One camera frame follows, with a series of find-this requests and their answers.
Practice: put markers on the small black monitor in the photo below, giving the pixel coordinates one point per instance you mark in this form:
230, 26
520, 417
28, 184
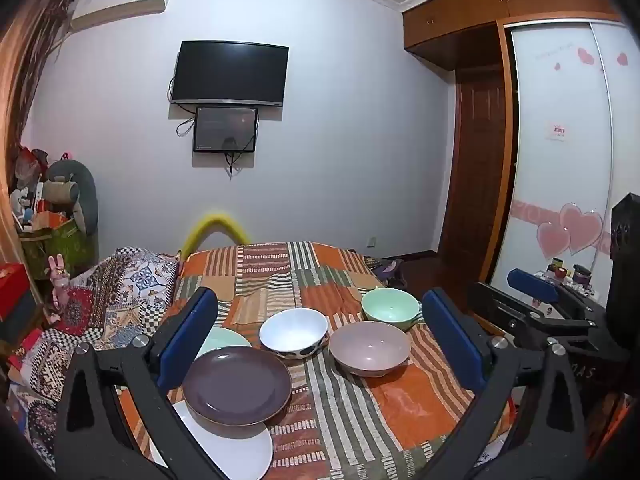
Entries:
225, 127

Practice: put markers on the mint green plate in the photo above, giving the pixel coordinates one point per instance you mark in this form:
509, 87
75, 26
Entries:
226, 340

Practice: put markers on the pink rabbit toy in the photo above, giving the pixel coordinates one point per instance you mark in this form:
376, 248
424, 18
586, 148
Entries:
59, 275

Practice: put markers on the mint green bowl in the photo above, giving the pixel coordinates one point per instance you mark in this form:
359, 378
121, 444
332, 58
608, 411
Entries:
390, 305

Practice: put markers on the white air conditioner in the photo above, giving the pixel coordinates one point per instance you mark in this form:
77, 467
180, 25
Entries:
120, 2

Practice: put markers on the white bowl with black spots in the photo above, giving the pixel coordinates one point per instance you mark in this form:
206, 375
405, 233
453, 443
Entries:
292, 332

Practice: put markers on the green cardboard box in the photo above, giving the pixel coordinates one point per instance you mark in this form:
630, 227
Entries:
60, 250

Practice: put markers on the pink bowl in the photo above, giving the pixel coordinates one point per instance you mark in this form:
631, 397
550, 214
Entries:
369, 347

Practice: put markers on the brown wooden door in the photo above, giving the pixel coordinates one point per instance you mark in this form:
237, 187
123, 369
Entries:
475, 170

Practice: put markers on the brown plate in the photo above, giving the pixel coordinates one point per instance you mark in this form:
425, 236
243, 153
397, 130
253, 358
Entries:
235, 385

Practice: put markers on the yellow foam tube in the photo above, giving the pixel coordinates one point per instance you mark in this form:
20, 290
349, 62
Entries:
215, 220

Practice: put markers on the red label sticker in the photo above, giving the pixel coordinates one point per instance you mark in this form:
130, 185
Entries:
557, 132

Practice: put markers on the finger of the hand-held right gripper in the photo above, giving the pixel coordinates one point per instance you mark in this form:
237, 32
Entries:
505, 310
532, 282

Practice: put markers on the small pink heart decal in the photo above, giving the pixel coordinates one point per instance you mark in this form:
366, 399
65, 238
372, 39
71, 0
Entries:
552, 240

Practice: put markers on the brown curtain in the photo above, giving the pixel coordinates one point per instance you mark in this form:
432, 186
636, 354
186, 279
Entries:
25, 60

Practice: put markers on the red box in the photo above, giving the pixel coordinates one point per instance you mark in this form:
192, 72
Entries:
15, 290

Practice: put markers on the grey stuffed toy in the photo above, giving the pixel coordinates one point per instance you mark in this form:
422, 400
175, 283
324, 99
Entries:
85, 195

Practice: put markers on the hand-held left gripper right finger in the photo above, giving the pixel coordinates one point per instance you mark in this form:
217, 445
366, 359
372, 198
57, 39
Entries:
452, 340

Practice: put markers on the patterned printed blanket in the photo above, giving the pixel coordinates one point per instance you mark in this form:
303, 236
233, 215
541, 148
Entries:
115, 300

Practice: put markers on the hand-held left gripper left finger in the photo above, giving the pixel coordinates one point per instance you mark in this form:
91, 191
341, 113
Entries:
187, 340

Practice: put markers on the white plate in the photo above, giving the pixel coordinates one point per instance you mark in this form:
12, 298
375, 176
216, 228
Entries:
240, 452

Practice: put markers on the dark purple bag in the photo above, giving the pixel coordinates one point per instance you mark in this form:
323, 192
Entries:
390, 272

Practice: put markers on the wooden wardrobe with white doors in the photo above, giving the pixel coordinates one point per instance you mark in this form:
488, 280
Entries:
560, 85

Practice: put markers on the black wall television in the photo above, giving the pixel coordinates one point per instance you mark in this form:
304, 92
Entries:
230, 72

